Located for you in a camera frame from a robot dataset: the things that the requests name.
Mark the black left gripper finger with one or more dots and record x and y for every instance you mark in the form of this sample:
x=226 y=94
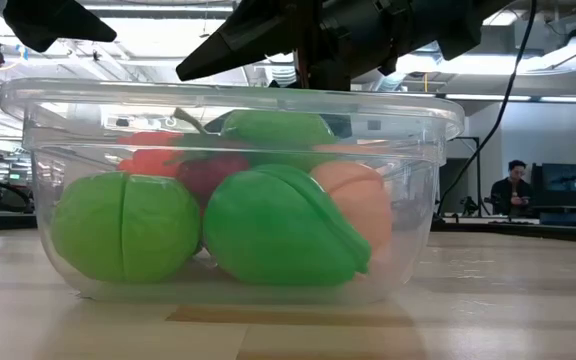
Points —
x=53 y=20

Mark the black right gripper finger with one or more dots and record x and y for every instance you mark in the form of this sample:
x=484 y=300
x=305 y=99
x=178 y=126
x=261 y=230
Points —
x=248 y=35

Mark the clear plastic tupperware container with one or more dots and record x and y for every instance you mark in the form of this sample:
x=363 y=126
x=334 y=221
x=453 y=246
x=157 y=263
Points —
x=28 y=115

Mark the green oval toy fruit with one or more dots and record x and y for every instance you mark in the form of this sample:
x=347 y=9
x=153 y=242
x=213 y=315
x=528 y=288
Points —
x=278 y=130

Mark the red toy strawberry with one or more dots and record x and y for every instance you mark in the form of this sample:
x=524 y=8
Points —
x=213 y=175

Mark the peach coloured toy peach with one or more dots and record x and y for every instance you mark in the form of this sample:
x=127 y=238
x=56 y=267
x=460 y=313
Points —
x=363 y=200

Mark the bright green toy fruit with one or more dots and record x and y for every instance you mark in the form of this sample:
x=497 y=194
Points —
x=278 y=230

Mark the light green round toy fruit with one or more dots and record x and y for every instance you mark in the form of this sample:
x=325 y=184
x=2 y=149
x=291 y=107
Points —
x=123 y=230

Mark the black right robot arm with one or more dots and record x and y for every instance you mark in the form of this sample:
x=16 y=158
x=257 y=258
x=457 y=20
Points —
x=458 y=25

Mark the person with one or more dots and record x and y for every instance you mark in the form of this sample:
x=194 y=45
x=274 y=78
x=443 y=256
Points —
x=510 y=195

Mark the dark computer workstation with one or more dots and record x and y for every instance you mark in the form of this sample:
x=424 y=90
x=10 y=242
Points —
x=568 y=192

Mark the silver ceiling air duct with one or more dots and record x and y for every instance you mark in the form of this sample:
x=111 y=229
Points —
x=283 y=75

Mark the black metal frame stand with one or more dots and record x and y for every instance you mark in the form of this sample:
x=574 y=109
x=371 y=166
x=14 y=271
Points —
x=460 y=185

